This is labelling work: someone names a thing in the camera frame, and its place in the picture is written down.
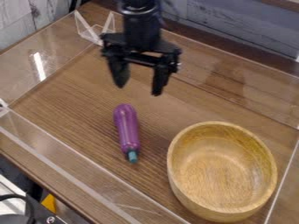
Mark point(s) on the brown wooden bowl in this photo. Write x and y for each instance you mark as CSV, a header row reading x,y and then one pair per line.
x,y
222,171

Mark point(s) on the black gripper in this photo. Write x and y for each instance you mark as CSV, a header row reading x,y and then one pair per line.
x,y
140,45

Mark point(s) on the black device with yellow label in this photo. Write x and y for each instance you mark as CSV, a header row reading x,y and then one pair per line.
x,y
43,210

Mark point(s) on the clear acrylic tray wall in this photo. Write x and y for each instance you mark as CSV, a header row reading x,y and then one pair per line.
x,y
83,184

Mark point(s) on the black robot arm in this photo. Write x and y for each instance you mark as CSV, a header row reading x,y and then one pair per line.
x,y
140,5

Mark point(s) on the purple toy eggplant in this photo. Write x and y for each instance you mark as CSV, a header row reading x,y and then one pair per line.
x,y
126,122

